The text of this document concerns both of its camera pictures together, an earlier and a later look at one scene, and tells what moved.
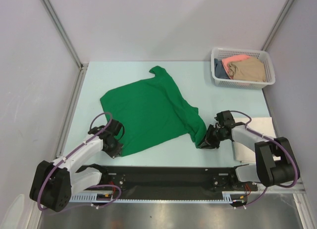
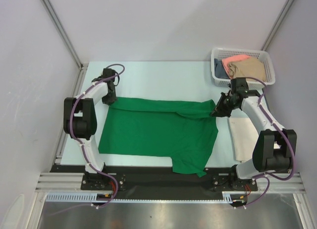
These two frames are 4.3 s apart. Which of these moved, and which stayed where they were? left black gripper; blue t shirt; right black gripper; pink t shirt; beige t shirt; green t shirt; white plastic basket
Moved: left black gripper; green t shirt; right black gripper
Stayed: white plastic basket; beige t shirt; blue t shirt; pink t shirt
